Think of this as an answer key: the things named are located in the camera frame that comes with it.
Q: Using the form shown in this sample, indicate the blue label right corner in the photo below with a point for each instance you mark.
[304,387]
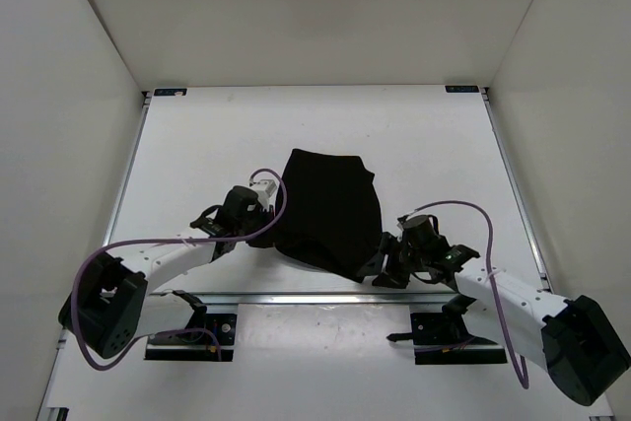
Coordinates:
[462,89]

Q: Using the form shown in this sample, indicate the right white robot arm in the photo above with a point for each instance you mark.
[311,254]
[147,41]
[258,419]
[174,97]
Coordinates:
[493,316]

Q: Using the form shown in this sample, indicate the blue label corner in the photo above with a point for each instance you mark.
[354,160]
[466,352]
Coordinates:
[170,92]
[462,89]

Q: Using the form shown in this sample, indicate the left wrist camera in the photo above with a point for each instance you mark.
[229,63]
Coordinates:
[264,188]

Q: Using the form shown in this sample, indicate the blue label left corner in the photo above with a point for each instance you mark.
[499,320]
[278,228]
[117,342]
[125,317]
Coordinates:
[170,92]

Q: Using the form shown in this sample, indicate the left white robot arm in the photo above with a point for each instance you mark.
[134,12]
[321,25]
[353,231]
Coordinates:
[120,298]

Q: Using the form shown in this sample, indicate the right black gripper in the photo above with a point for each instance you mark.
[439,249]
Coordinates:
[391,277]

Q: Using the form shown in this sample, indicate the aluminium rail front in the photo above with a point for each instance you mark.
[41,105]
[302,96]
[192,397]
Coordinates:
[325,299]

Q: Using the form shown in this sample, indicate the black skirt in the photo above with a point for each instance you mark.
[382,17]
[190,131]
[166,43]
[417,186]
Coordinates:
[333,218]

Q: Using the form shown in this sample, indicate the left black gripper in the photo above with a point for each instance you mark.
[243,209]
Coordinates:
[265,240]

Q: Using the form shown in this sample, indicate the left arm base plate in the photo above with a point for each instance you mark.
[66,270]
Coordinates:
[217,344]

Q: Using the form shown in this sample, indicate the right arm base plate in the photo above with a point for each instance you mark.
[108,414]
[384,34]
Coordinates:
[439,339]

